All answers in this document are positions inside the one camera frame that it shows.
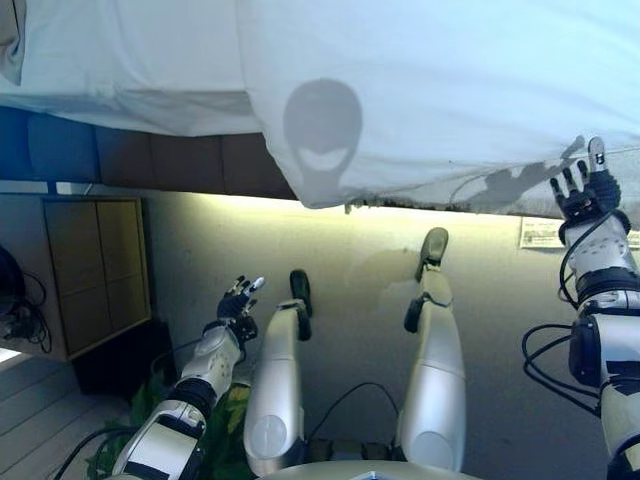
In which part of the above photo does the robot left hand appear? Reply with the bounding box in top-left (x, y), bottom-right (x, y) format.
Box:
top-left (215, 274), bottom-right (266, 346)

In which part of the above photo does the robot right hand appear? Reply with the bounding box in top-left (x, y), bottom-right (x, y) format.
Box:
top-left (549, 135), bottom-right (624, 224)

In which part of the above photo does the white duvet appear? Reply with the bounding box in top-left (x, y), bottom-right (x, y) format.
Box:
top-left (237, 0), bottom-right (640, 219)

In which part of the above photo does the white fitted bed sheet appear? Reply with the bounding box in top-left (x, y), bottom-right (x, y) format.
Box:
top-left (0, 0), bottom-right (266, 137)

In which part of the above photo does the grey patterned rug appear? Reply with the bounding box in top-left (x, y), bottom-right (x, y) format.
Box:
top-left (518, 216), bottom-right (640, 250)

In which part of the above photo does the silver robot left leg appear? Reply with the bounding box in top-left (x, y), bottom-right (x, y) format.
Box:
top-left (243, 269), bottom-right (314, 477)

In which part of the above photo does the silver robot leg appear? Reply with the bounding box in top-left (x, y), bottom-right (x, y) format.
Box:
top-left (397, 227), bottom-right (467, 474)
top-left (243, 269), bottom-right (314, 477)

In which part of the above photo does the green leafy plant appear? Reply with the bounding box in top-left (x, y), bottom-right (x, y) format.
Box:
top-left (87, 369), bottom-right (251, 480)

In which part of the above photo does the wooden nightstand with drawers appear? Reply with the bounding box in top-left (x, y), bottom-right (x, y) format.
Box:
top-left (0, 193), bottom-right (154, 362)

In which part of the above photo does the silver robot right leg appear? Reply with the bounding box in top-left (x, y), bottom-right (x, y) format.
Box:
top-left (397, 227), bottom-right (467, 474)

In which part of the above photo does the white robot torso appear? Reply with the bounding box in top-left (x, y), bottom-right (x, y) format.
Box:
top-left (277, 462), bottom-right (481, 480)

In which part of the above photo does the black tether cable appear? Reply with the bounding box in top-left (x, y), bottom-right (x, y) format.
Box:
top-left (309, 382), bottom-right (401, 451)

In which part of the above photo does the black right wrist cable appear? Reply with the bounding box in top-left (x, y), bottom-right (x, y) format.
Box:
top-left (522, 214), bottom-right (606, 416)

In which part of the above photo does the brown upholstered bed frame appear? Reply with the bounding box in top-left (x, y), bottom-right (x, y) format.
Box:
top-left (0, 107), bottom-right (301, 201)

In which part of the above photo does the black lamp cable bundle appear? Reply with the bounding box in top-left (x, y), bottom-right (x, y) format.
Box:
top-left (0, 272), bottom-right (54, 354)

